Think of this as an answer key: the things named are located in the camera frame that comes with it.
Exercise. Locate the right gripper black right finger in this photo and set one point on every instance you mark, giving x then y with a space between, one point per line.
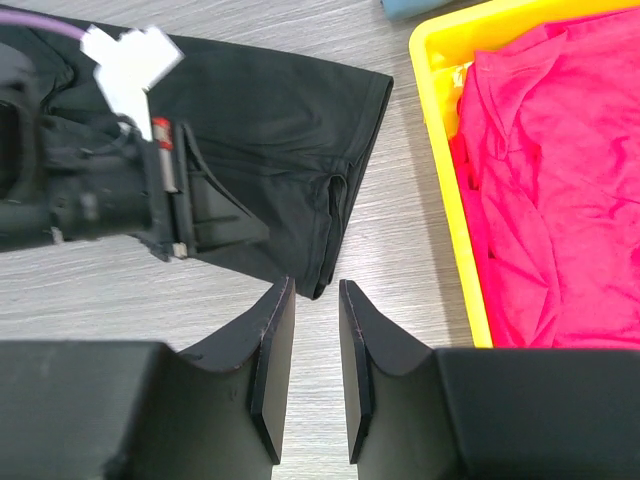
415 412

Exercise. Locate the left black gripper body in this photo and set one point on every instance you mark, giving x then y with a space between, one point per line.
58 194

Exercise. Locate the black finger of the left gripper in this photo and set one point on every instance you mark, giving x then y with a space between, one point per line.
210 217

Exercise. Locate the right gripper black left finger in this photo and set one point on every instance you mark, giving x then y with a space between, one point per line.
141 410

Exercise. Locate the black t-shirt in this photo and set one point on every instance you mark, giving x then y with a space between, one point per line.
288 135

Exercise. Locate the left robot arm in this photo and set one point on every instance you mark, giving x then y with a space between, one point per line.
18 102

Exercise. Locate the folded grey-blue t-shirt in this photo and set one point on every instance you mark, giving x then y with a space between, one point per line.
406 9

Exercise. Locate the yellow plastic bin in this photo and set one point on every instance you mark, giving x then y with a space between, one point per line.
441 49

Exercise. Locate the crumpled red t-shirt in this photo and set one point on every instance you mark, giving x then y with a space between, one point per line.
547 160

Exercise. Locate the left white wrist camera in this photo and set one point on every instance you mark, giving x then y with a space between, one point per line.
128 67

